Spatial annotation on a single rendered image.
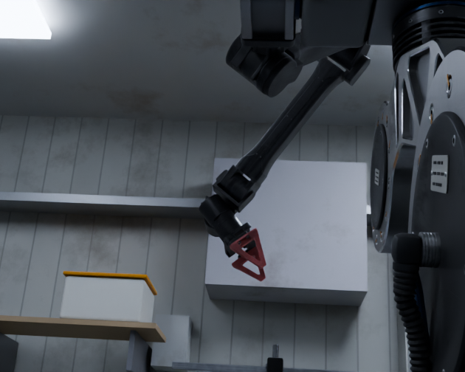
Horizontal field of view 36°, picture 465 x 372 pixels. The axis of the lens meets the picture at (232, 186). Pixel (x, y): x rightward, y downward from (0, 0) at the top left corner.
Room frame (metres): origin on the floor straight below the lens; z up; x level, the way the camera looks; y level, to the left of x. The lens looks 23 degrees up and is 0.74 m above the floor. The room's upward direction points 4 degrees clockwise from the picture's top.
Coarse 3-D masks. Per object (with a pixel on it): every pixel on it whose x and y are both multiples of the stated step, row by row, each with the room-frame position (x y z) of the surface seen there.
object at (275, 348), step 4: (272, 348) 1.35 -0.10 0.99; (276, 348) 1.35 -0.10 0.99; (272, 352) 1.35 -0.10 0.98; (276, 352) 1.35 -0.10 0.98; (272, 356) 1.35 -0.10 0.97; (276, 356) 1.35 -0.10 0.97; (268, 360) 1.34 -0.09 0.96; (272, 360) 1.34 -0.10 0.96; (276, 360) 1.34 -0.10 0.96; (280, 360) 1.34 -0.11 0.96; (268, 364) 1.34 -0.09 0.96; (272, 364) 1.34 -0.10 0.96; (276, 364) 1.34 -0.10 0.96; (280, 364) 1.34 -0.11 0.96; (268, 368) 1.34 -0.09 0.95; (272, 368) 1.34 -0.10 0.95; (276, 368) 1.34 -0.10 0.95; (280, 368) 1.34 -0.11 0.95
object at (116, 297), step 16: (64, 272) 3.98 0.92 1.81; (80, 272) 3.97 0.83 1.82; (96, 272) 3.96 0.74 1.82; (64, 288) 3.99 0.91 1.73; (80, 288) 3.98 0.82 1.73; (96, 288) 3.97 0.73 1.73; (112, 288) 3.96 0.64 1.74; (128, 288) 3.96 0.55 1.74; (144, 288) 3.97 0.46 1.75; (64, 304) 3.98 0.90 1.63; (80, 304) 3.98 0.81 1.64; (96, 304) 3.97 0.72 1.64; (112, 304) 3.96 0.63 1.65; (128, 304) 3.96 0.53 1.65; (144, 304) 4.01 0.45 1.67; (112, 320) 3.97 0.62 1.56; (128, 320) 3.96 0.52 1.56; (144, 320) 4.06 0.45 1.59
